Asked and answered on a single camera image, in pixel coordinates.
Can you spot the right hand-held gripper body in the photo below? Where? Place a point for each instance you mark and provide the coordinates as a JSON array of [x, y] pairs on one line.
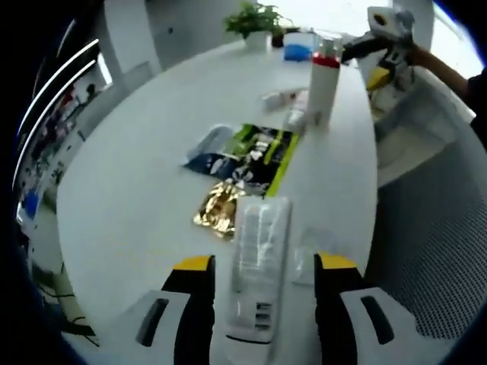
[[395, 23]]

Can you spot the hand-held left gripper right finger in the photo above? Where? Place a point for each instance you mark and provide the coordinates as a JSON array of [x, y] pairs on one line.
[[338, 311]]

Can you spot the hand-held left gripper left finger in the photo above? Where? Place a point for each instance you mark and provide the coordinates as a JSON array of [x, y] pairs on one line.
[[190, 304]]

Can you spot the white skincare bottle red collar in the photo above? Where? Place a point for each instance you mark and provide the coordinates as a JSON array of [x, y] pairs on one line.
[[323, 91]]

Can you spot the clear skincare sachet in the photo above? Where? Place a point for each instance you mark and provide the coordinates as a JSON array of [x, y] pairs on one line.
[[314, 245]]

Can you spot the white skincare tube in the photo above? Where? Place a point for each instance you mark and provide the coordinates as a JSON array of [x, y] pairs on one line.
[[258, 258]]

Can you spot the gold skincare sachet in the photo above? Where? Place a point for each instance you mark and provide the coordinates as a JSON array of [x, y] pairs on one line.
[[218, 207]]

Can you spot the green black skincare sachet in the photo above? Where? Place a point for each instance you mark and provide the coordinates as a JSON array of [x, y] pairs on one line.
[[266, 152]]

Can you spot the blue packet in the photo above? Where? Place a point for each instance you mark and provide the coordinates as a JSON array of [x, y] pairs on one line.
[[298, 52]]

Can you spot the white plant pot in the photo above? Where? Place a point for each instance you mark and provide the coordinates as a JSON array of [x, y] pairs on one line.
[[258, 40]]

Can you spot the green potted plant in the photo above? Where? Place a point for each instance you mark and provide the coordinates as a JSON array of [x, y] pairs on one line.
[[251, 17]]

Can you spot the blue bin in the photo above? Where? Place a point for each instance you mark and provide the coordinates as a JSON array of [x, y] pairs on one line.
[[31, 203]]

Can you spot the ceiling light strip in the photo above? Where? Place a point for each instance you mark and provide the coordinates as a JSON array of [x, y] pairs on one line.
[[49, 114], [57, 76]]

